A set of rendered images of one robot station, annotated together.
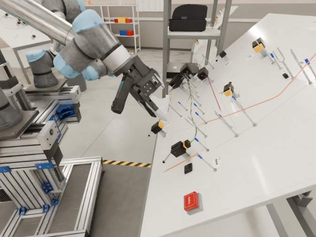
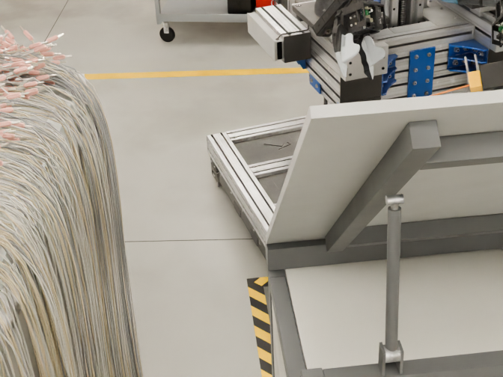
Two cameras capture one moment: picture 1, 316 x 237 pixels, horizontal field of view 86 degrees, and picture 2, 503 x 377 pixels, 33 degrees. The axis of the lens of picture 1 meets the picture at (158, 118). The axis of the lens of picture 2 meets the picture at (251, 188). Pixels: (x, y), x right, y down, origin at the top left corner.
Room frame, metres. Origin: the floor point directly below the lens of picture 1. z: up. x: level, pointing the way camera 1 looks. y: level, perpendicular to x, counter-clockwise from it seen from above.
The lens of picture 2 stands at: (-0.06, -1.61, 2.11)
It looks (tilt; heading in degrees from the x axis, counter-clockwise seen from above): 33 degrees down; 80
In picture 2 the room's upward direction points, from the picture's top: 3 degrees counter-clockwise
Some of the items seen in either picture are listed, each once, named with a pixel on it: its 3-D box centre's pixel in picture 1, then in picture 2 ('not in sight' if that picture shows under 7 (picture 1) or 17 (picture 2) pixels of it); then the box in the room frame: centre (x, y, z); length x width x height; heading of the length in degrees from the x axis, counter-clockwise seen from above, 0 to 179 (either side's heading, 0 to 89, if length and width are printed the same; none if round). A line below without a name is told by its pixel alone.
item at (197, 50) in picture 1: (208, 49); not in sight; (4.13, -1.15, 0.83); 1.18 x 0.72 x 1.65; 168
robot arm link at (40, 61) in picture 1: (39, 60); not in sight; (1.17, 0.80, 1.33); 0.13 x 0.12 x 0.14; 147
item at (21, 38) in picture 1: (24, 44); not in sight; (4.70, 3.45, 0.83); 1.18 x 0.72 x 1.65; 167
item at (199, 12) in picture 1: (186, 17); not in sight; (1.67, -0.25, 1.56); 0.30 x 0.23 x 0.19; 86
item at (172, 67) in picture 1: (182, 70); not in sight; (1.71, -0.25, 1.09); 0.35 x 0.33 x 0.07; 174
